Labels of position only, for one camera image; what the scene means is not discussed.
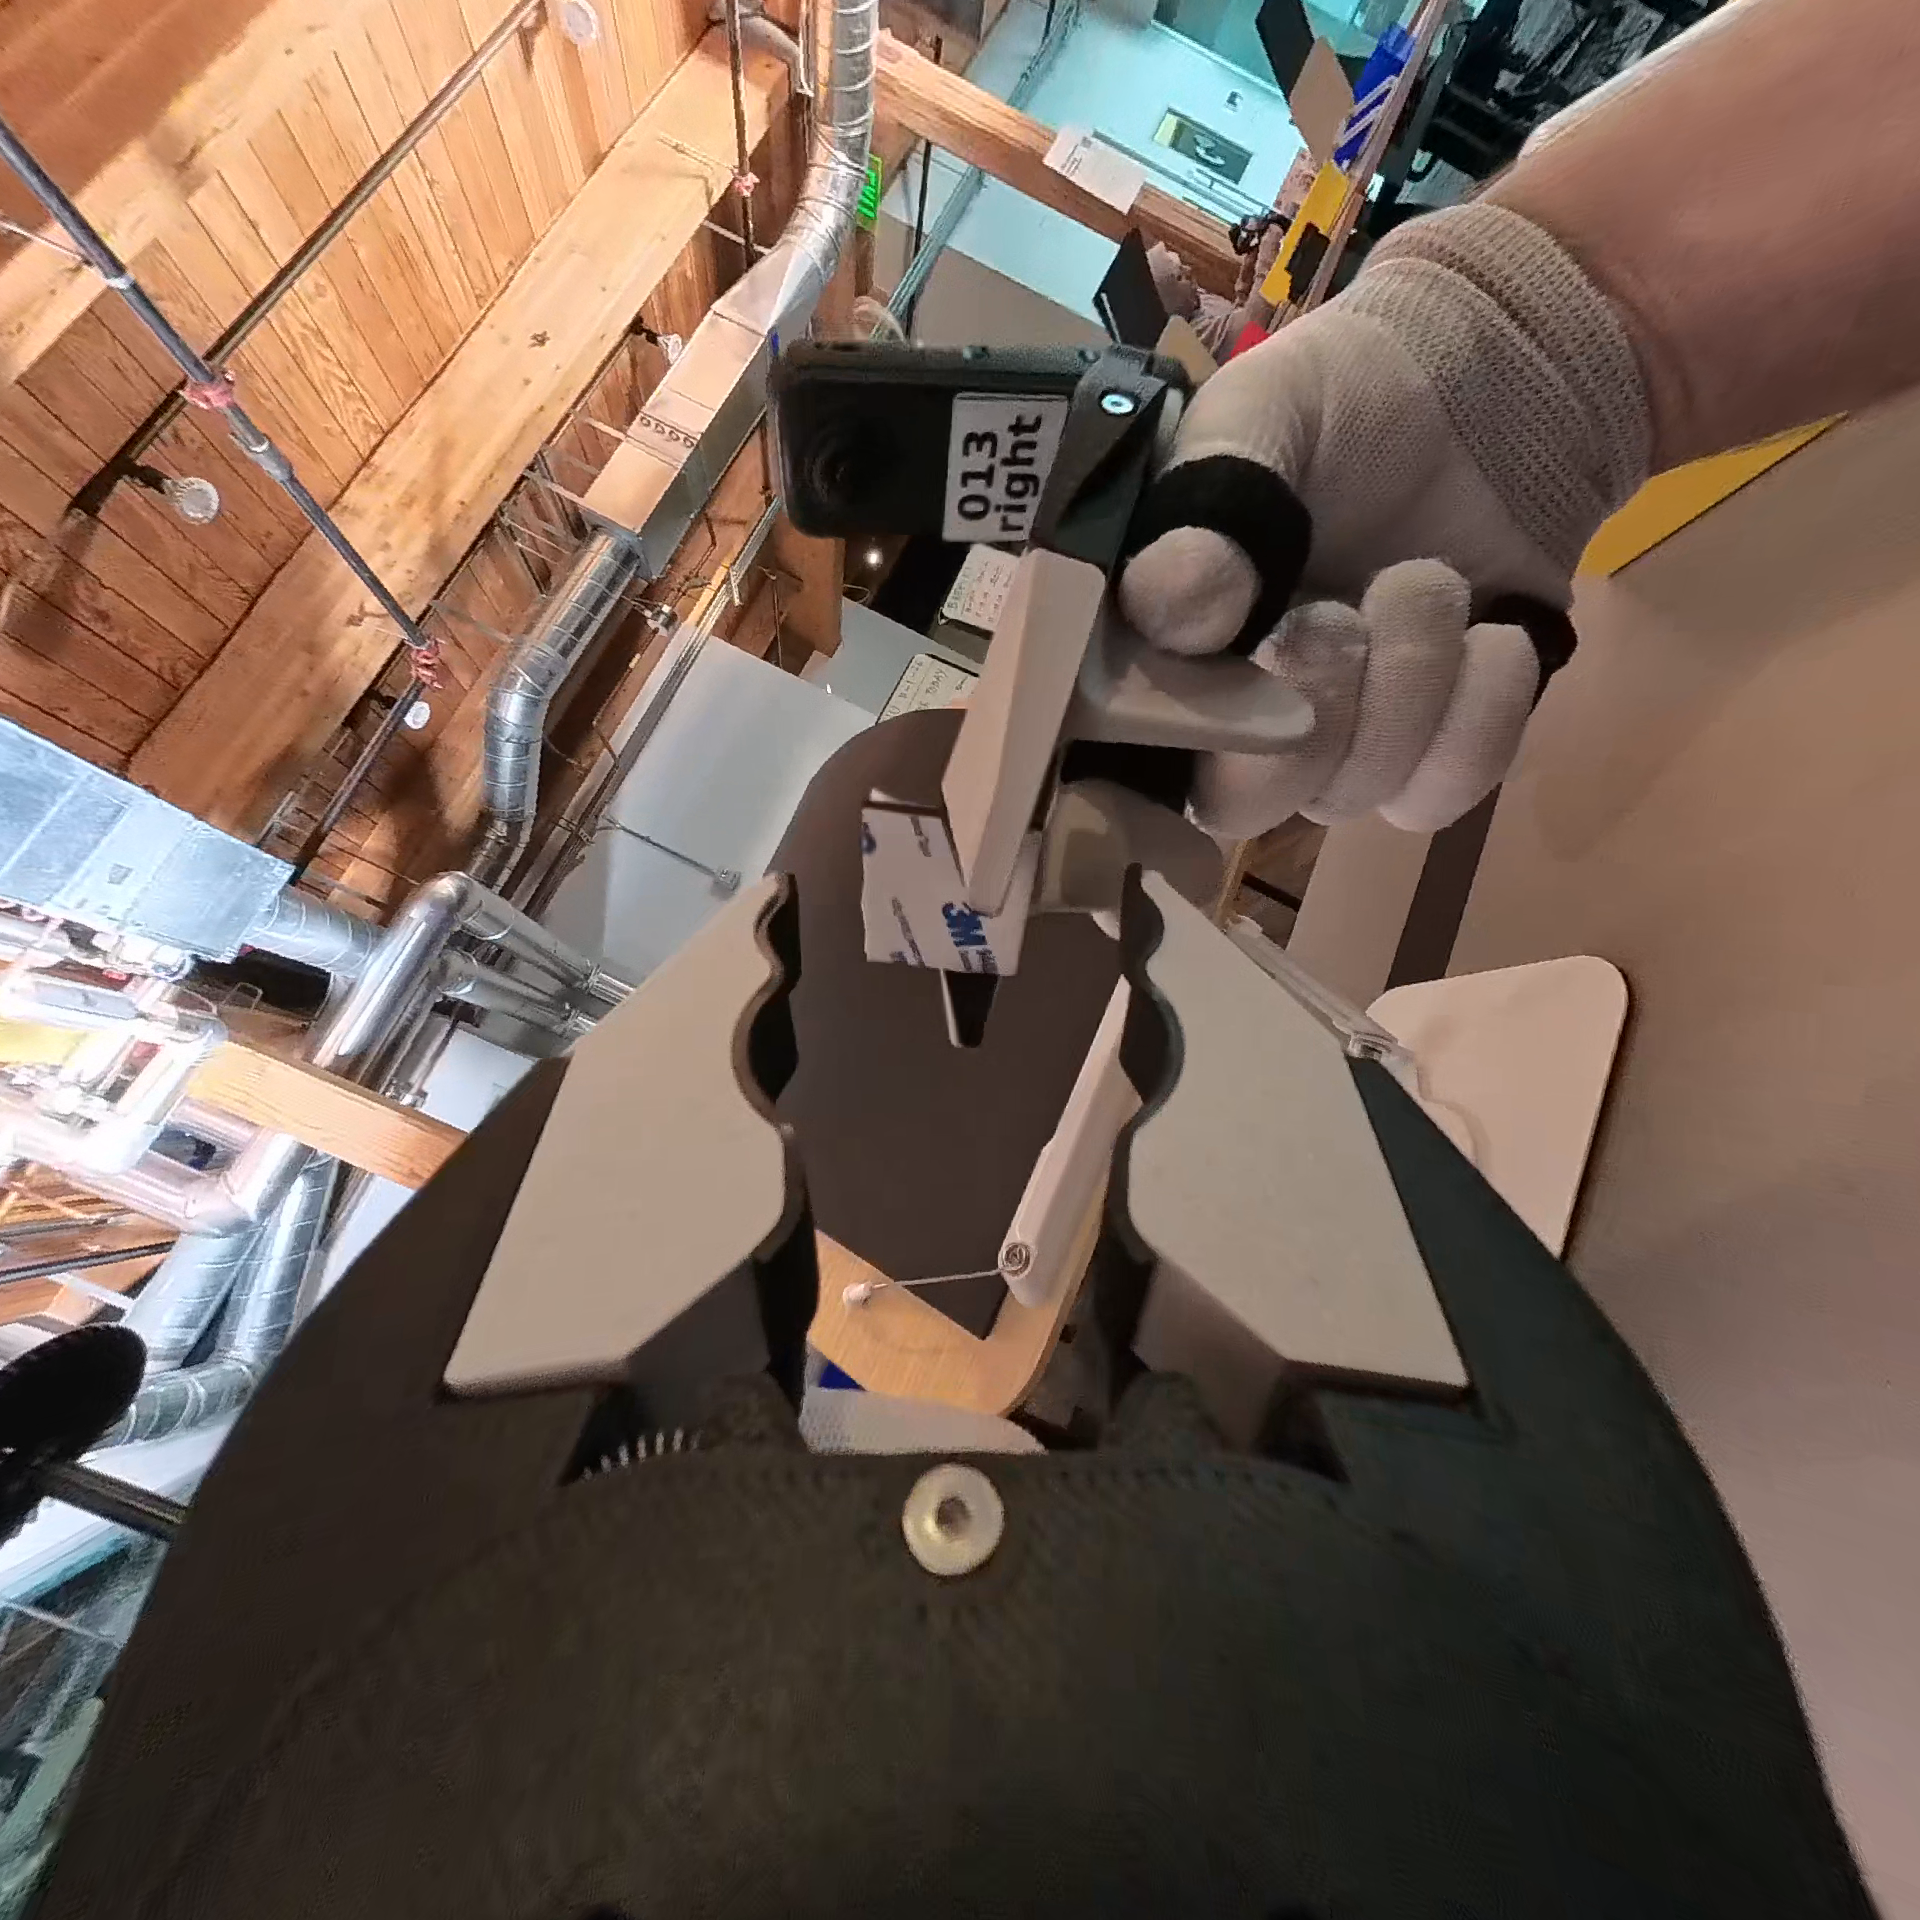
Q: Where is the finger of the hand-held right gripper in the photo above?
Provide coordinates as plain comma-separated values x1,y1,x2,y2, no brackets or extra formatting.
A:
941,547,1115,934

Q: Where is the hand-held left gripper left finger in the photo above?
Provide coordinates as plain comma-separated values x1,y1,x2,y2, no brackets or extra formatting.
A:
442,874,818,1395

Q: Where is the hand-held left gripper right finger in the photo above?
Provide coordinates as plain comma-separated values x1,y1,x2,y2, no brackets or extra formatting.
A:
1106,882,1475,1441

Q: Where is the white adhesive tape piece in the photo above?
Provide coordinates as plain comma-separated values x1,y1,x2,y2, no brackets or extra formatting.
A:
858,801,1041,1056

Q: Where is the person's right forearm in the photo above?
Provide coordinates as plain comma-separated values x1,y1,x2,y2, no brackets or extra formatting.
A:
1476,0,1920,506

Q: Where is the person's right hand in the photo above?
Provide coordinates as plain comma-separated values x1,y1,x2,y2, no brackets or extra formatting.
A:
1117,201,1656,836

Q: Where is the white mounting plate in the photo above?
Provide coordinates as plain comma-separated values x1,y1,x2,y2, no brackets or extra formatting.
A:
1363,958,1632,1260

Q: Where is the black-topped plywood board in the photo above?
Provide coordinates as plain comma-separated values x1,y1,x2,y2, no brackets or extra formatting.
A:
766,710,1149,1419

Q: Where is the wooden beam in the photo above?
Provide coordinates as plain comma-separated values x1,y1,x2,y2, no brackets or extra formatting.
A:
870,45,1254,278

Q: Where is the white board panel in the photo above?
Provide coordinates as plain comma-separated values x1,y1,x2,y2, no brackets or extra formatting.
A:
540,598,963,962

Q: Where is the silver insulated pipe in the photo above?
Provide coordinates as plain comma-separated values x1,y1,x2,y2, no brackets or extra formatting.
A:
90,1155,350,1442
300,870,640,1082

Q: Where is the white paper sign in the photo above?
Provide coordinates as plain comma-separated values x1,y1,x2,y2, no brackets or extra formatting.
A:
1043,128,1145,216

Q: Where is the yellow panel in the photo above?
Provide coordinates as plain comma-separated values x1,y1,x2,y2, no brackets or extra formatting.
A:
1578,412,1849,584

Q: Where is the metal conduit pipe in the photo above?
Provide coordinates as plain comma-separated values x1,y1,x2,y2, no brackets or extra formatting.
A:
0,117,448,672

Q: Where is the silver air duct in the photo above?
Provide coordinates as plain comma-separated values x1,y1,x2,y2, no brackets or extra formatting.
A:
480,0,888,842

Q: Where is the thin wire with white stopper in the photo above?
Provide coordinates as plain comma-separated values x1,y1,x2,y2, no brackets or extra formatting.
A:
844,1260,1025,1305

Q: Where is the foil-wrapped rectangular duct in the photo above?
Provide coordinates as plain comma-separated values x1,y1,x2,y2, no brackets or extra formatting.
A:
0,718,297,962

